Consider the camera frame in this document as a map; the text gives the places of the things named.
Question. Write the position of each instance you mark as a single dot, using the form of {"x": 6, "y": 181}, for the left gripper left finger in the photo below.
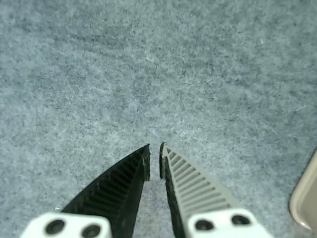
{"x": 111, "y": 193}

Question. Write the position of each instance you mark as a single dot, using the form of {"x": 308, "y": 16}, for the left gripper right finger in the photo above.
{"x": 198, "y": 196}

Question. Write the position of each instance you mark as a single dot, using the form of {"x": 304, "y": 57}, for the beige basket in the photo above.
{"x": 305, "y": 196}

